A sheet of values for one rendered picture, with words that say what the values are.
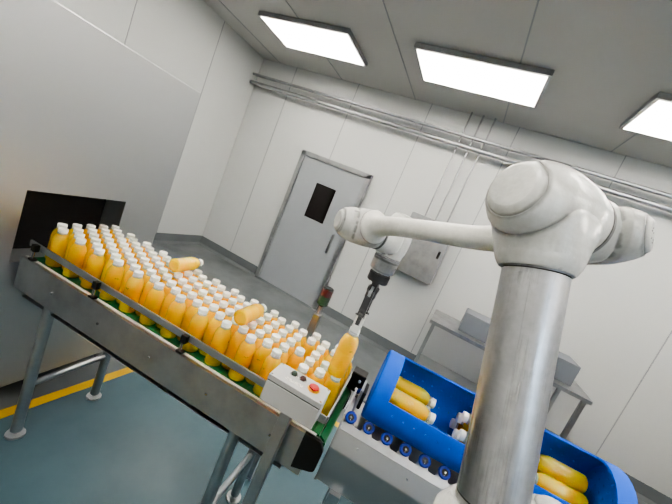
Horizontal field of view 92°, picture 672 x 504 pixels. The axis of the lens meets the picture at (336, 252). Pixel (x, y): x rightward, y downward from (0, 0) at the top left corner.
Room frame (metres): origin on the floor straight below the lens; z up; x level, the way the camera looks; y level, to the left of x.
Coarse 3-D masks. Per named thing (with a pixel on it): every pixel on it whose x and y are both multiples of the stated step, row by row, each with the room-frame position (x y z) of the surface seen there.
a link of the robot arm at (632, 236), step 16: (624, 208) 0.60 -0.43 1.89; (624, 224) 0.57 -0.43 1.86; (640, 224) 0.56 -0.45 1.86; (608, 240) 0.56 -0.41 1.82; (624, 240) 0.57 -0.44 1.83; (640, 240) 0.56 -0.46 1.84; (592, 256) 0.58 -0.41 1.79; (608, 256) 0.59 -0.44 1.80; (624, 256) 0.58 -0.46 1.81; (640, 256) 0.57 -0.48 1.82
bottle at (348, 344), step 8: (344, 336) 1.10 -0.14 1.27; (352, 336) 1.09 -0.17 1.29; (344, 344) 1.08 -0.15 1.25; (352, 344) 1.08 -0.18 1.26; (336, 352) 1.09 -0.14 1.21; (344, 352) 1.08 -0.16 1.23; (352, 352) 1.08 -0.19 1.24; (336, 360) 1.08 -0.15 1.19; (344, 360) 1.08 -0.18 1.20; (328, 368) 1.10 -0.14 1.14; (336, 368) 1.08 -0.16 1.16; (344, 368) 1.08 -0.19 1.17; (336, 376) 1.07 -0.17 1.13
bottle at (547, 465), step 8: (544, 456) 1.13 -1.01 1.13; (544, 464) 1.11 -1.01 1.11; (552, 464) 1.10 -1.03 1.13; (560, 464) 1.11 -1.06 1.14; (544, 472) 1.10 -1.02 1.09; (552, 472) 1.09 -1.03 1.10; (560, 472) 1.09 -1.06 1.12; (568, 472) 1.09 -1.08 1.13; (576, 472) 1.10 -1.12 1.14; (560, 480) 1.09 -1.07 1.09; (568, 480) 1.08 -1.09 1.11; (576, 480) 1.08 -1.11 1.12; (584, 480) 1.08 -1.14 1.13; (576, 488) 1.07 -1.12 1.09; (584, 488) 1.07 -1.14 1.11
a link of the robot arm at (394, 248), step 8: (392, 216) 1.09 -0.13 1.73; (400, 216) 1.08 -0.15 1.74; (408, 216) 1.09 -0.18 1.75; (384, 240) 1.03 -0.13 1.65; (392, 240) 1.04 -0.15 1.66; (400, 240) 1.05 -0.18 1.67; (408, 240) 1.07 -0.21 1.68; (376, 248) 1.05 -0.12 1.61; (384, 248) 1.05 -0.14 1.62; (392, 248) 1.05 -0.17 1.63; (400, 248) 1.06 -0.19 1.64; (384, 256) 1.07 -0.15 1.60; (392, 256) 1.07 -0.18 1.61; (400, 256) 1.08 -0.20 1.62
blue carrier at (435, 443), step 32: (384, 384) 1.11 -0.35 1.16; (416, 384) 1.33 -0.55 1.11; (448, 384) 1.26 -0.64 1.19; (384, 416) 1.09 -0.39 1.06; (448, 416) 1.28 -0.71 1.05; (416, 448) 1.10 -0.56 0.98; (448, 448) 1.03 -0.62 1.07; (544, 448) 1.20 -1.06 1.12; (576, 448) 1.12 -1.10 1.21; (608, 480) 1.07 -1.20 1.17
